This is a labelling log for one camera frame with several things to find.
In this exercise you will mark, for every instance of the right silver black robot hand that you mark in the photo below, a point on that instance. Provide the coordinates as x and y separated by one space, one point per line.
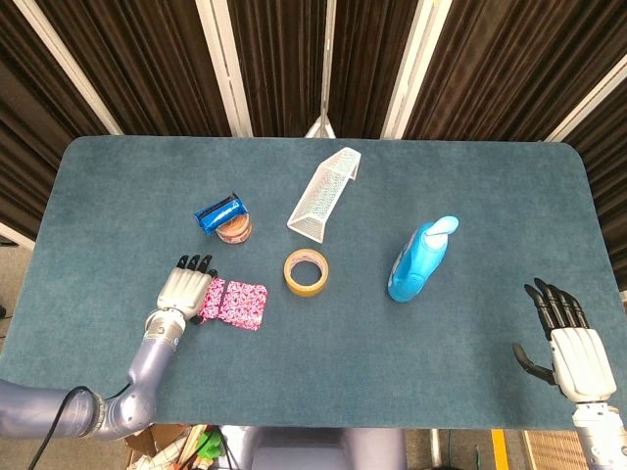
580 362

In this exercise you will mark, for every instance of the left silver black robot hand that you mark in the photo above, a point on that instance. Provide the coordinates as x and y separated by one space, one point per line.
183 289

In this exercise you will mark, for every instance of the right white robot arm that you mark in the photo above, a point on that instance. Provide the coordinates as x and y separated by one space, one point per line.
600 431

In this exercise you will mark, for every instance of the left purple-grey robot arm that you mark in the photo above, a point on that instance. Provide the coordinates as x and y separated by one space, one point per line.
147 362

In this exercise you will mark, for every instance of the clear jar of rubber bands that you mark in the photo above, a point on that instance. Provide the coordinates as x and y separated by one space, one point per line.
236 232

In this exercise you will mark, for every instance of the blue foil snack packet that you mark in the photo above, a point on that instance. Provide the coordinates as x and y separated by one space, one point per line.
218 214

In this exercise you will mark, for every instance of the yellowish packing tape roll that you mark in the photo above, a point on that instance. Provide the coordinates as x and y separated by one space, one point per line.
294 284

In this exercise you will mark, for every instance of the green plastic object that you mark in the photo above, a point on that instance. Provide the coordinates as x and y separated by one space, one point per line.
209 444

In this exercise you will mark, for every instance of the cardboard box with clutter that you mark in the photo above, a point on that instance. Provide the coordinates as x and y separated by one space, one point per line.
157 448

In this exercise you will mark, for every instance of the teal table cloth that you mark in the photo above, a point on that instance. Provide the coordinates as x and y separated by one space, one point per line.
343 357

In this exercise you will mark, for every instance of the blue pump detergent bottle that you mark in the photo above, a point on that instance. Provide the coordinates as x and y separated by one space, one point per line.
416 264

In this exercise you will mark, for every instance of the purple-grey robot torso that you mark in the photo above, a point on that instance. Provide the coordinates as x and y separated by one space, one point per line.
318 448

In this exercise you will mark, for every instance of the dark brown pleated curtain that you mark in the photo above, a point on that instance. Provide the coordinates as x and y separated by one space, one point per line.
147 59

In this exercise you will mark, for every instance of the thin white pole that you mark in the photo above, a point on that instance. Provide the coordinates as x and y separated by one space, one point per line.
323 73

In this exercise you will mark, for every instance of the white frame post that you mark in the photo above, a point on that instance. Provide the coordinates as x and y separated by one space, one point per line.
588 105
225 68
68 68
416 68

